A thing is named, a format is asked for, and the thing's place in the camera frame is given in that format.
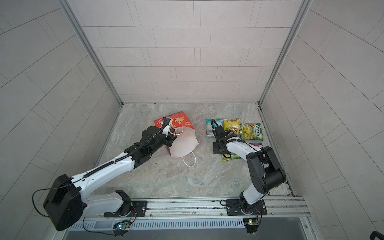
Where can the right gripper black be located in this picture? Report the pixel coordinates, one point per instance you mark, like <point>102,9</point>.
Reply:
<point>215,150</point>

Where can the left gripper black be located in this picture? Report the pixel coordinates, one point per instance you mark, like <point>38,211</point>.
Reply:
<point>169,137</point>

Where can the teal snack packet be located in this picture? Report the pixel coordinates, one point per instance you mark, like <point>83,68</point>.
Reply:
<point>210,126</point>

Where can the green mango tea candy packet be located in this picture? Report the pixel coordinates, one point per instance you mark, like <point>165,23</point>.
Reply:
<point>230,157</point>

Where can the red paper gift bag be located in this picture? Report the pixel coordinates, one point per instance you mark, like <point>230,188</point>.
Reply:
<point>181,128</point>

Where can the yellow green snack packet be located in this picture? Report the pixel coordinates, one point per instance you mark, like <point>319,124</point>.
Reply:
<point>233,125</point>

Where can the purple snack packet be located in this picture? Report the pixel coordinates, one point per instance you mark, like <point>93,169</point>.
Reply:
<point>257,144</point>

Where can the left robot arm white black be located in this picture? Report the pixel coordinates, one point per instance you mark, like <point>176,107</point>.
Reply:
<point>69,199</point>

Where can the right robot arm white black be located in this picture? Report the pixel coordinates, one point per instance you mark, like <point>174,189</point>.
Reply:
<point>265,169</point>

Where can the right circuit board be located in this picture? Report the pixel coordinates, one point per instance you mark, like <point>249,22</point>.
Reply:
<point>251,225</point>

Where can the circuit board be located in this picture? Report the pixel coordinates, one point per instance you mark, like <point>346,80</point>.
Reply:
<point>122,226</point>
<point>251,225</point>

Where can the left circuit board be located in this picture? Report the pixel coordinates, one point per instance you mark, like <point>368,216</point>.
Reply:
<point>122,226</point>

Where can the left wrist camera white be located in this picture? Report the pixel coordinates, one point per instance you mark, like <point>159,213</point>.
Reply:
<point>166,125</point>

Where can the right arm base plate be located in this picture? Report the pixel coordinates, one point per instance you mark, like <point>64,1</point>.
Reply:
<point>237,207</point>

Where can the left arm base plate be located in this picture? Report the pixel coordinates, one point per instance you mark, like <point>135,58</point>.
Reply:
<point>131,210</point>

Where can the aluminium mounting rail frame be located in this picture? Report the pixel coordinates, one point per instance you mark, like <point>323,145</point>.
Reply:
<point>288,218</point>

